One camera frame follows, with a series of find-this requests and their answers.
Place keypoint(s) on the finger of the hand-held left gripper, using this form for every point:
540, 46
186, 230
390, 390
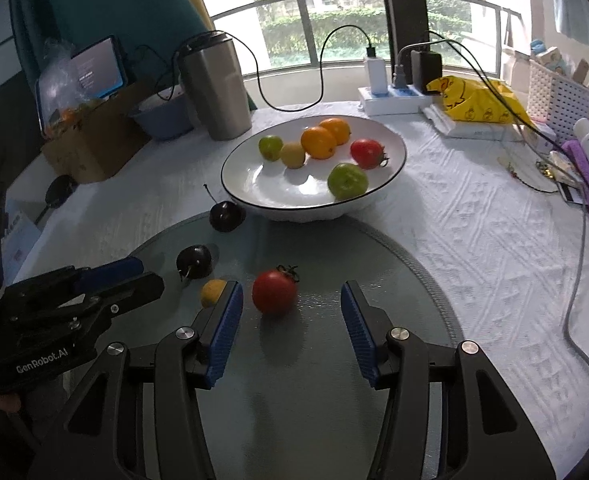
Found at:
109, 272
134, 292

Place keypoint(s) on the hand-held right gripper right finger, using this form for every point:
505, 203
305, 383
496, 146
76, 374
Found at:
358, 332

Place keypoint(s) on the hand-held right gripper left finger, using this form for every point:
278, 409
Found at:
224, 332

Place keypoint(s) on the yellow cherry tomato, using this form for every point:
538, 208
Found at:
212, 292
293, 155

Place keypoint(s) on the red cherry tomato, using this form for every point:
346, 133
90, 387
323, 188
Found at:
366, 153
273, 292

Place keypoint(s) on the dark cherry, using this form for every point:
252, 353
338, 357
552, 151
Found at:
194, 261
227, 216

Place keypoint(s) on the green citrus fruit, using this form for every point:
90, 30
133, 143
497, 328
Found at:
270, 148
347, 181

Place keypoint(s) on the white ceramic bowl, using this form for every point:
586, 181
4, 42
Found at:
294, 190

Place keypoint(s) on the small orange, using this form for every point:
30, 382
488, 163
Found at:
318, 142
338, 129

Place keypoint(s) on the person's left hand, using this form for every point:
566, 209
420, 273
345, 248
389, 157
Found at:
5, 401

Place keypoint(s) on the small black round object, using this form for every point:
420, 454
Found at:
60, 191

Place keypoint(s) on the grey round placemat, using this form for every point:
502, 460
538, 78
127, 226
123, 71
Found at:
299, 250

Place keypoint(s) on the cardboard box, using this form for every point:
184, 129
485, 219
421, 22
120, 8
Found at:
99, 140

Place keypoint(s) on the blue bowl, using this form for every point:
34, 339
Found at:
162, 117

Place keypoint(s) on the clear plastic bag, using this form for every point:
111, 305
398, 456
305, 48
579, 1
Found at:
62, 90

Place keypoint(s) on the steel thermos jug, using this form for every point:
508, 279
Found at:
217, 90

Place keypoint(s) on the white tissue pack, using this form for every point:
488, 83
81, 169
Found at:
474, 130

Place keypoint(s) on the white power strip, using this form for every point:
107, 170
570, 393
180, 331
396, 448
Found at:
394, 100

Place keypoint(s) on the yellow printed bag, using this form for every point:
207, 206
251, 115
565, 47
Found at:
479, 102

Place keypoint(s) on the white charger plug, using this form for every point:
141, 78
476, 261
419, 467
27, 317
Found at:
375, 72

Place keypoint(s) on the black charger plug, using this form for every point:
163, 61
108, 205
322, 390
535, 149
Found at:
426, 71

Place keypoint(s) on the teal curtain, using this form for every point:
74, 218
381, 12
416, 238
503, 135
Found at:
104, 0

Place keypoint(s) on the purple pouch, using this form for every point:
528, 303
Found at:
587, 180

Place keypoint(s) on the white perforated basket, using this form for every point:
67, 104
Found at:
559, 95

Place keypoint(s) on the black window frame post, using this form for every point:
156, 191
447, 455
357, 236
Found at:
399, 0

